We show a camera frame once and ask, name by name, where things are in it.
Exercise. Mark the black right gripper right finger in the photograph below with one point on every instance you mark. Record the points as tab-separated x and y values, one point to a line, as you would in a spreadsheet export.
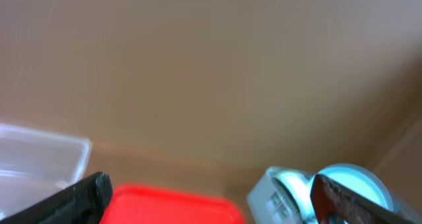
334	203

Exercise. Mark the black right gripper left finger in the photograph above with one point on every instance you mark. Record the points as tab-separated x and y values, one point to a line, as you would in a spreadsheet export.
83	202

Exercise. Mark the light blue plate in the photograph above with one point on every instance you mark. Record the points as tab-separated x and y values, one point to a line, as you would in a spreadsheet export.
361	181

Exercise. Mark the grey dishwasher rack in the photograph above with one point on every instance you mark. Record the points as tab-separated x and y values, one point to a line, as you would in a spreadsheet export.
270	203

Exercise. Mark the red serving tray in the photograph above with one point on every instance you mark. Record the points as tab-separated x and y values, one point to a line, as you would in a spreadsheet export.
146	205

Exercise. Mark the clear plastic bin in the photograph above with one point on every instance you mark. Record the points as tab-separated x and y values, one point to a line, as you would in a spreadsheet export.
36	164

